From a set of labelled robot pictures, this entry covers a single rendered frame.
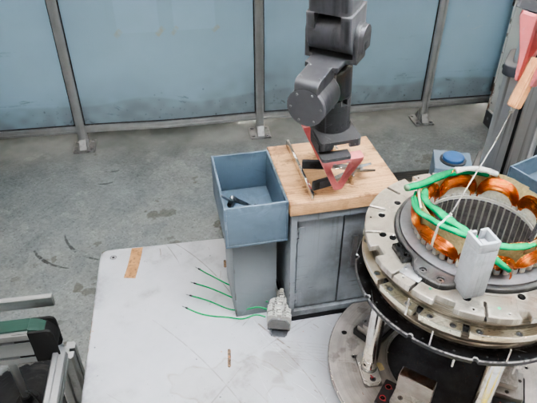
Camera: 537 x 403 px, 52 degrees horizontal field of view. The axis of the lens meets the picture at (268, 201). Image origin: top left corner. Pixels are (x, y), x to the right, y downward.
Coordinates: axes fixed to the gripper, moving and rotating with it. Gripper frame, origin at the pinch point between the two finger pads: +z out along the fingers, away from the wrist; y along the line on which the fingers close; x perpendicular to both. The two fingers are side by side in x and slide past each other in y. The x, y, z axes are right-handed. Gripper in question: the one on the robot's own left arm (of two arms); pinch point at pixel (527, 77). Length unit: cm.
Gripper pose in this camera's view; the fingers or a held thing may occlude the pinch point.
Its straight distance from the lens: 72.2
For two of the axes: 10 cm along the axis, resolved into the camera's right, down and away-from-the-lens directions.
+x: 6.6, -1.2, 7.4
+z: -3.0, 8.6, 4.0
